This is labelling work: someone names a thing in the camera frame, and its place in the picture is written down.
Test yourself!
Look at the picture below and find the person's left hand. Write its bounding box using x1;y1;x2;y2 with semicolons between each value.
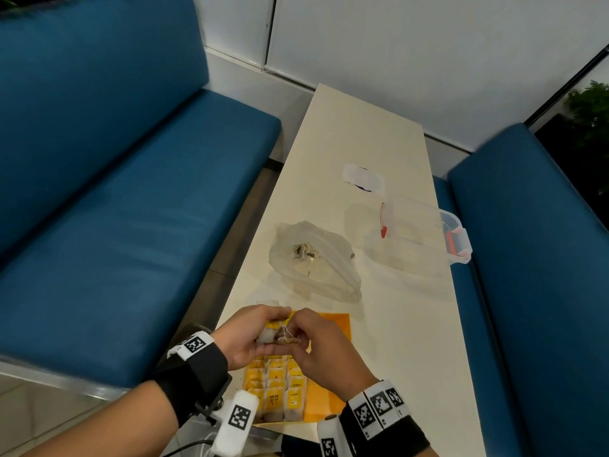
211;304;292;372

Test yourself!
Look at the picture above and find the person's right hand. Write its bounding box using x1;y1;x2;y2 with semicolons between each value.
280;308;381;403

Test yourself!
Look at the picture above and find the bunch of tea bags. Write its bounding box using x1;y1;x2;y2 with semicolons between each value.
256;321;305;348

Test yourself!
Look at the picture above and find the yellow tray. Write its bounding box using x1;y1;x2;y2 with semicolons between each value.
242;311;353;424

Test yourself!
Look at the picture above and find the row of tea bags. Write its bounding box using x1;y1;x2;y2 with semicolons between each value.
245;318;308;422

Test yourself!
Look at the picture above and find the clear plastic bag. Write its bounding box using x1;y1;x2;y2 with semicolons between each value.
268;221;362;303

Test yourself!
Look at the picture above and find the clear box with red latches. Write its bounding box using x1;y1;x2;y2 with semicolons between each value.
366;195;473;266

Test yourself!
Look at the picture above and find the person's left forearm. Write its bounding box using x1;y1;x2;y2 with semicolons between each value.
23;342;234;457

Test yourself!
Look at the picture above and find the person's right forearm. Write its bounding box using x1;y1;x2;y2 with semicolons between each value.
338;413;438;457

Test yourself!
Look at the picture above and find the white marker wristband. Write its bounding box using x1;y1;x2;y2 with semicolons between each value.
347;379;411;441
167;330;215;361

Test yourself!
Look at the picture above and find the blue sofa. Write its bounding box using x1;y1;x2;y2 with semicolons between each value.
0;0;282;388
433;123;609;457

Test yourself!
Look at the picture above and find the white paper patch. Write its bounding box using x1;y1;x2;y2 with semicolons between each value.
342;162;386;194

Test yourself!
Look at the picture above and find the black metal pole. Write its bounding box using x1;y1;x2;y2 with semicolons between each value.
524;42;609;127

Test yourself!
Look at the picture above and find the green leafy plant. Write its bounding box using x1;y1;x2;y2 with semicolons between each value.
566;81;609;153

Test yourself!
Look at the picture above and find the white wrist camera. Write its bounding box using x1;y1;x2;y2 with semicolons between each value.
211;390;260;457
316;416;355;457

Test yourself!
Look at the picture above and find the black camera cable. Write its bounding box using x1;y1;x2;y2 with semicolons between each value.
161;440;215;457

